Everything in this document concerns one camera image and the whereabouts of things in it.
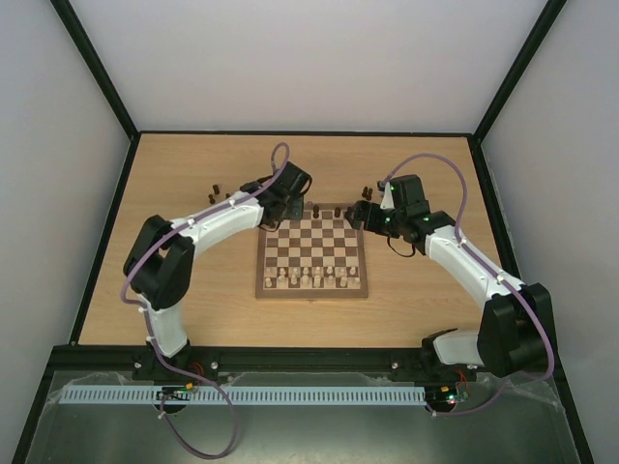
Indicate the white slotted cable duct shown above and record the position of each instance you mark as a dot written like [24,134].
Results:
[246,396]

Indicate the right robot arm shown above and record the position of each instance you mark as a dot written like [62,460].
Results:
[516,326]

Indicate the wooden chess board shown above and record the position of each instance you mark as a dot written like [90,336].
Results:
[311,242]

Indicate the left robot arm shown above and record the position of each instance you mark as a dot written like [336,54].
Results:
[158,270]

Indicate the black aluminium frame rail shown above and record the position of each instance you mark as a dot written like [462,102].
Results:
[218,363]

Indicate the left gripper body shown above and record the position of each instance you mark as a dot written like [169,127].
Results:
[294,213]

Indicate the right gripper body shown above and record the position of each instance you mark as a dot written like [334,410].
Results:
[363,216]

